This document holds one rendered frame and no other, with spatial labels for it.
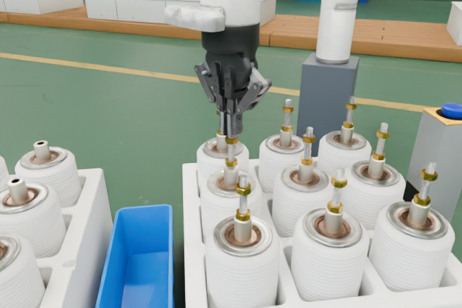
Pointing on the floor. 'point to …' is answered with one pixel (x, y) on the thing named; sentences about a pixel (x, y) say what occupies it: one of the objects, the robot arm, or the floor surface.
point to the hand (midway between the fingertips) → (230, 122)
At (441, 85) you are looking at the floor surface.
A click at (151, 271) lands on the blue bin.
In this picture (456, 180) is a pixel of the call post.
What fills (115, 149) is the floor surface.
